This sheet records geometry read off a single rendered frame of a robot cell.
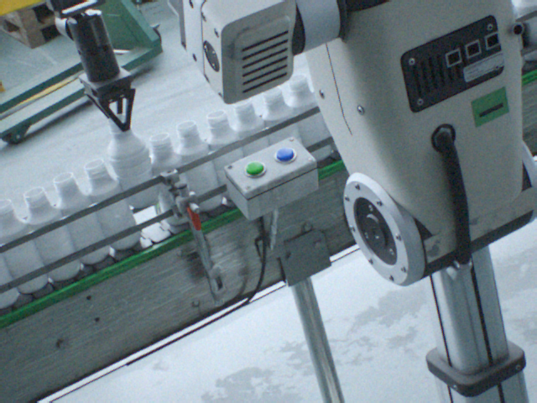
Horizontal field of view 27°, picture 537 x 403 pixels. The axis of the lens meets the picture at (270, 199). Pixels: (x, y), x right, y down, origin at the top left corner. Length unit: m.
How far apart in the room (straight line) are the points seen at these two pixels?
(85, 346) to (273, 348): 1.50
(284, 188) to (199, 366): 1.65
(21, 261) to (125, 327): 0.23
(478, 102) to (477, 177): 0.10
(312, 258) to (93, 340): 0.44
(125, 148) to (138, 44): 4.42
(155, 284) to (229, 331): 1.60
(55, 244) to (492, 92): 0.87
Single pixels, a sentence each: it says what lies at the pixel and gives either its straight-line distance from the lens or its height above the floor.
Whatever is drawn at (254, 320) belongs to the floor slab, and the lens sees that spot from 3.59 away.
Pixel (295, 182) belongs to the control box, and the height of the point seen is 1.07.
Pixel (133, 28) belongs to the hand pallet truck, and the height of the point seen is 0.22.
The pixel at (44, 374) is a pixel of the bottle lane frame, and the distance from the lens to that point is 1.99.
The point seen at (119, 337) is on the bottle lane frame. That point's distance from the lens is 2.00.
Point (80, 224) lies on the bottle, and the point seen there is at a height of 1.08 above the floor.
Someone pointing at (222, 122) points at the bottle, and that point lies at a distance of 1.98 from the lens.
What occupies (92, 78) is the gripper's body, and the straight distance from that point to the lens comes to 1.87.
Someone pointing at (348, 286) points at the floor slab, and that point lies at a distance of 3.62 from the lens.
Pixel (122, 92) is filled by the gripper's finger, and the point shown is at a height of 1.28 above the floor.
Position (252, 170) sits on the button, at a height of 1.12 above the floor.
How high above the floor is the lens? 1.86
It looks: 25 degrees down
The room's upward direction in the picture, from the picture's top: 16 degrees counter-clockwise
